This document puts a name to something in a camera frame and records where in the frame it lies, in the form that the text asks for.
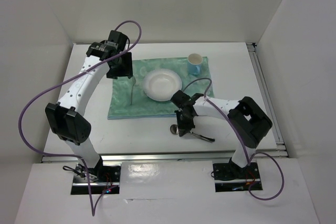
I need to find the silver fork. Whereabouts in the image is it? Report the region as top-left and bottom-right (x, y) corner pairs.
(130, 76), (136, 105)

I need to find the silver spoon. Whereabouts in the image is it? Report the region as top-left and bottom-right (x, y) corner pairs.
(170, 124), (179, 135)

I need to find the white ribbed plate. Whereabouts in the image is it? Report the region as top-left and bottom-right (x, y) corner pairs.
(142, 69), (182, 102)

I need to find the light blue mug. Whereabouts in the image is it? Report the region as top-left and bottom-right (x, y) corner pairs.
(187, 54), (203, 76)

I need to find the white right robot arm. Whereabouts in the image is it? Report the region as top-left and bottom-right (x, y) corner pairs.
(171, 90), (272, 178)

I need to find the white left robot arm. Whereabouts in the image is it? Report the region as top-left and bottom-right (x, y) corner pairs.
(45, 30), (133, 182)

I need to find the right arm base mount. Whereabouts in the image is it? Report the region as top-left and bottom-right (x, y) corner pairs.
(211, 162), (263, 193)

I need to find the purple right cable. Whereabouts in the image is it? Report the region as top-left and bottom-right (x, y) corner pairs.
(182, 78), (285, 202)

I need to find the purple cable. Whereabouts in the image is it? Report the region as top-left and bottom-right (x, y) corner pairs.
(182, 78), (285, 202)
(19, 20), (143, 217)

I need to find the aluminium table frame rail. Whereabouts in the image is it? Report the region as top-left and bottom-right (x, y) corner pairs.
(41, 41), (287, 163)

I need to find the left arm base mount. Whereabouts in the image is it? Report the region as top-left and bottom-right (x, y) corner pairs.
(62, 164), (121, 195)

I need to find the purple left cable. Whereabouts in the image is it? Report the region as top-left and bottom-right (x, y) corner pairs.
(19, 20), (143, 217)

